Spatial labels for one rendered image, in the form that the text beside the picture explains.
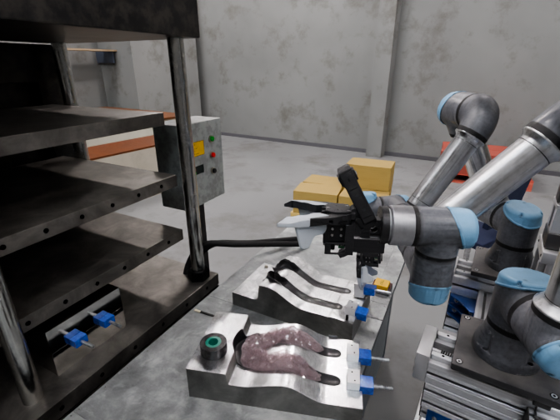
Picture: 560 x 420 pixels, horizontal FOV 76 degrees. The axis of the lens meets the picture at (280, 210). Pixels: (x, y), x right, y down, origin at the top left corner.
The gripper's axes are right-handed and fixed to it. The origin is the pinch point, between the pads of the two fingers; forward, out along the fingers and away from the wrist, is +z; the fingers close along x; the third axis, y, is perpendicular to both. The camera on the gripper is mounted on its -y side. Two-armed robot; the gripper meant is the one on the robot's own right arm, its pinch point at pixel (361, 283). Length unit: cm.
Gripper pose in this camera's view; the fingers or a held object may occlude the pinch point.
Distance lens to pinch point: 142.6
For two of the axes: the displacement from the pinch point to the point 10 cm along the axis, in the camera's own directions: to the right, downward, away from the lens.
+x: 4.6, -2.0, 8.6
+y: 8.8, 0.4, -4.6
